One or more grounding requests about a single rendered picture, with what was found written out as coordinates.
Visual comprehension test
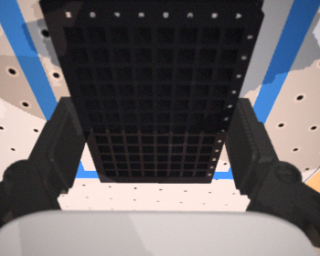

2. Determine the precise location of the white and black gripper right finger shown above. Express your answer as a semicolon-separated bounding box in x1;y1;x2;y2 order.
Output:
224;98;320;248

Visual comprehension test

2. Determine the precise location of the blue tape outline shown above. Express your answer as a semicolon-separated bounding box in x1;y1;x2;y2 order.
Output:
0;0;320;178

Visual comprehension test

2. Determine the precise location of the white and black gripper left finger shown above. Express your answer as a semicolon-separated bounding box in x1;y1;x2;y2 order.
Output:
0;97;86;229

